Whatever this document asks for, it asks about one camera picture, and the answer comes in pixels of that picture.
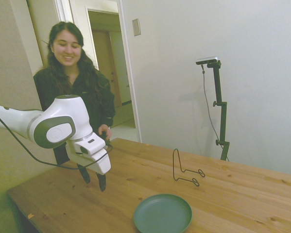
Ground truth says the beige wall switch plate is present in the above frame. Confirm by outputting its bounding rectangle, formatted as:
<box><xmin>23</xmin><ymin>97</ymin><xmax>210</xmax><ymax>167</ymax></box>
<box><xmin>132</xmin><ymin>18</ymin><xmax>141</xmax><ymax>37</ymax></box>

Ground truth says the camera on black stand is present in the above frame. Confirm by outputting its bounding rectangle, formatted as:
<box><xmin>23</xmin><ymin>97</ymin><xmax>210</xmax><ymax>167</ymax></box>
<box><xmin>201</xmin><ymin>64</ymin><xmax>230</xmax><ymax>162</ymax></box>

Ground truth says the brown wooden interior door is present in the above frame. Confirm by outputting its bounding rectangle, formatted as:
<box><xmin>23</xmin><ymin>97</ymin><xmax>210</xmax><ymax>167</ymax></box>
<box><xmin>91</xmin><ymin>29</ymin><xmax>123</xmax><ymax>108</ymax></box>

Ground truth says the woman's hand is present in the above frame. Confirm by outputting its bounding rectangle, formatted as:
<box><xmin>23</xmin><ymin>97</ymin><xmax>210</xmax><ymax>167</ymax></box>
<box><xmin>97</xmin><ymin>124</ymin><xmax>113</xmax><ymax>142</ymax></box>

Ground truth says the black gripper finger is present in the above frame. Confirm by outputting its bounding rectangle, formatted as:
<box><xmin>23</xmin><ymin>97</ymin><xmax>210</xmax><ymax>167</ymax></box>
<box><xmin>96</xmin><ymin>171</ymin><xmax>107</xmax><ymax>193</ymax></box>
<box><xmin>80</xmin><ymin>167</ymin><xmax>92</xmax><ymax>184</ymax></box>

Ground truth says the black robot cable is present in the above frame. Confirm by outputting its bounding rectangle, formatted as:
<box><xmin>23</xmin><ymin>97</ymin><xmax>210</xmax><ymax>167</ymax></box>
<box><xmin>0</xmin><ymin>106</ymin><xmax>115</xmax><ymax>170</ymax></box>

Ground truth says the silver exterior camera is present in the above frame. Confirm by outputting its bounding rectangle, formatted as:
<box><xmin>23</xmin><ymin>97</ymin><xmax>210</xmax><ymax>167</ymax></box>
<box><xmin>195</xmin><ymin>56</ymin><xmax>220</xmax><ymax>66</ymax></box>

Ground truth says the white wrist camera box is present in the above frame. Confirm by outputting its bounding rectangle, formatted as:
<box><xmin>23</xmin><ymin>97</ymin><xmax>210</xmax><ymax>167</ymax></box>
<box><xmin>73</xmin><ymin>137</ymin><xmax>106</xmax><ymax>156</ymax></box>

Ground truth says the white door frame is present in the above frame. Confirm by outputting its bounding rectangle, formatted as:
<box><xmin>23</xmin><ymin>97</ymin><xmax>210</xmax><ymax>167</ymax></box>
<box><xmin>54</xmin><ymin>0</ymin><xmax>143</xmax><ymax>143</ymax></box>

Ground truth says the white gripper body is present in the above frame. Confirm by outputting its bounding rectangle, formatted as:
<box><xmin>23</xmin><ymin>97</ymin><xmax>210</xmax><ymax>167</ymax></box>
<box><xmin>66</xmin><ymin>143</ymin><xmax>112</xmax><ymax>175</ymax></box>

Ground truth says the black camera stand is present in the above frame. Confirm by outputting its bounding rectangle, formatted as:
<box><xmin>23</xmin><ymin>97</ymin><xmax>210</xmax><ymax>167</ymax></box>
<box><xmin>206</xmin><ymin>60</ymin><xmax>231</xmax><ymax>161</ymax></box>

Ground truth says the woman in black jacket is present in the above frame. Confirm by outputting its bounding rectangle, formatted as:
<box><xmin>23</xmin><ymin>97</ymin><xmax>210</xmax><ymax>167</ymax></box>
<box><xmin>33</xmin><ymin>21</ymin><xmax>117</xmax><ymax>170</ymax></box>

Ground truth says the black wire plate stand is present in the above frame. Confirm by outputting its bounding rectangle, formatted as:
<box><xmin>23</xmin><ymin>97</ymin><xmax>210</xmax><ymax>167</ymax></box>
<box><xmin>171</xmin><ymin>148</ymin><xmax>206</xmax><ymax>187</ymax></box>

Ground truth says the teal round plate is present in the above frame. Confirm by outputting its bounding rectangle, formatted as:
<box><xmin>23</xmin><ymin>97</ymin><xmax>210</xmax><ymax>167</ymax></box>
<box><xmin>133</xmin><ymin>193</ymin><xmax>193</xmax><ymax>233</ymax></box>

